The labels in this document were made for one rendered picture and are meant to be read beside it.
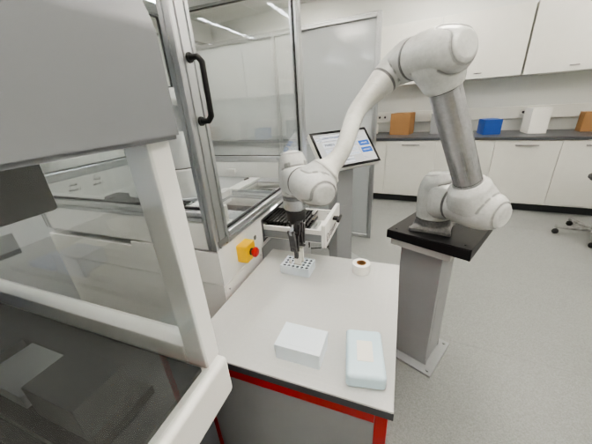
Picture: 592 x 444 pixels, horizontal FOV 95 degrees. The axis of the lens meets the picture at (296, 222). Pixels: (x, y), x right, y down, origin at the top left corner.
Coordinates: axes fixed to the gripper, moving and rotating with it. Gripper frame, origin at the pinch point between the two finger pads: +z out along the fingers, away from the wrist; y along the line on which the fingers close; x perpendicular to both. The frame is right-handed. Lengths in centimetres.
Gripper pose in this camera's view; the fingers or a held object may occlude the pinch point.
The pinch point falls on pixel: (299, 255)
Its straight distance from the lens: 110.9
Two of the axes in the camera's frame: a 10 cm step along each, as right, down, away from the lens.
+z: 0.6, 9.2, 4.0
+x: -9.2, -1.0, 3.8
